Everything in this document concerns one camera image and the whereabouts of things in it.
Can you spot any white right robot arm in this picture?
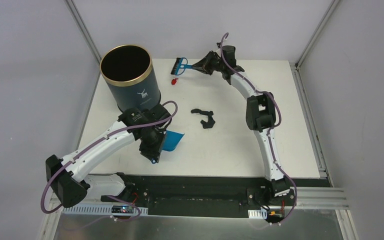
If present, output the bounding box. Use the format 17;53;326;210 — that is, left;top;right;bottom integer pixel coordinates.
191;45;290;205

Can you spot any left white slotted cable duct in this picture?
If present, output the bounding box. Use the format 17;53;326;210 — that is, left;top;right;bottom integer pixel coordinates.
62;203;149;217

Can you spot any right white slotted cable duct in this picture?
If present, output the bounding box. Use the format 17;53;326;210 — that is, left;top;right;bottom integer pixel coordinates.
247;208;268;220

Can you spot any large black paper scrap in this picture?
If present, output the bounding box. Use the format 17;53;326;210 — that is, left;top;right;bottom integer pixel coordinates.
191;108;216;130

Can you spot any red paper scrap near bin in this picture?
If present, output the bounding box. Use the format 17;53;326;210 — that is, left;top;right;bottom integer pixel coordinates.
171;78;179;85

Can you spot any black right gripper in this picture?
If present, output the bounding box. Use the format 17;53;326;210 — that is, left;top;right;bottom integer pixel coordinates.
191;50;226;76

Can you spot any aluminium frame rail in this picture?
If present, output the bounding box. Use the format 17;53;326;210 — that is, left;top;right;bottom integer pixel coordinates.
64;0;102;64

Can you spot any blue plastic dustpan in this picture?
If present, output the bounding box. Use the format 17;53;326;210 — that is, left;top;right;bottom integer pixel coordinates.
150;130;185;164

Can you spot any dark blue gold-rimmed bin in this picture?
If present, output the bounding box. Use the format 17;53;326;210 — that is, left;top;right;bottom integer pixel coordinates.
99;44;162;112

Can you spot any blue hand brush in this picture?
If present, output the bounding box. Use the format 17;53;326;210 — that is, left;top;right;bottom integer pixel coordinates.
170;57;193;76

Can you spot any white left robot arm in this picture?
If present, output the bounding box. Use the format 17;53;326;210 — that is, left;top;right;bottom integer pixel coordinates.
42;104;173;208

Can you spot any white slotted cable duct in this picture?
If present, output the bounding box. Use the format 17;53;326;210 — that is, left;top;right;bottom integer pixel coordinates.
62;203;149;217
247;208;268;220

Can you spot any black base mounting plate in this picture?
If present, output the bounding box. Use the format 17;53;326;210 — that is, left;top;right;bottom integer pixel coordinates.
100;172;299;220

